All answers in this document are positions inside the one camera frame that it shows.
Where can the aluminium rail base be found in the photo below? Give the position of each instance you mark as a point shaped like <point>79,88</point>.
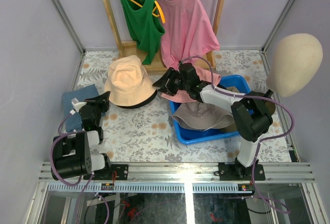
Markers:
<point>148,177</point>

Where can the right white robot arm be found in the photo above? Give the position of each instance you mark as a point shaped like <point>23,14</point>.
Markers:
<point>251,112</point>

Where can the green tank top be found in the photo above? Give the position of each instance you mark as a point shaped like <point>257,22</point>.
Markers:
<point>144,28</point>

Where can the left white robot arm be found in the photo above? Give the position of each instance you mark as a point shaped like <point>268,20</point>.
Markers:
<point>70,154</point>

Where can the peach bucket hat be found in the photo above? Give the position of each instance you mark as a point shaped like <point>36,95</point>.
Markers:
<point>127,75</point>

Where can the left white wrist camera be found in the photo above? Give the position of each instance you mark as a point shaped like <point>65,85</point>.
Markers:
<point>77,105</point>

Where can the beige mannequin head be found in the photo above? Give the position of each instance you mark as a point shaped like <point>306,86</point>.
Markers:
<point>296,60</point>

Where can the wooden clothes rack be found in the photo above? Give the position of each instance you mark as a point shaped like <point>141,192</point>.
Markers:
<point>127,48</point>

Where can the khaki hat in bin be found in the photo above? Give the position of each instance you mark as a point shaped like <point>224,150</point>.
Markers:
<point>233,90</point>

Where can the grey bucket hat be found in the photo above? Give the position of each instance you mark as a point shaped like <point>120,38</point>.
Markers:
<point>202,117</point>

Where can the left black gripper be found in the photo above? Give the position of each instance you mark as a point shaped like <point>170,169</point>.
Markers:
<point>95,105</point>

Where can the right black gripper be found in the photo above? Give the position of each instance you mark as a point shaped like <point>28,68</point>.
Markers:
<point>171,75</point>

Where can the pink t-shirt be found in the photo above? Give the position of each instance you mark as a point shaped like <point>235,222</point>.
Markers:
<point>187,31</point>

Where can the pink bucket hat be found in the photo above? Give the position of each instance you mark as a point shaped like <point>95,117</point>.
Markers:
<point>182,96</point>

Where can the black bucket hat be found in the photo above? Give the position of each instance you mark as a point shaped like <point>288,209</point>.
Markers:
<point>132,100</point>

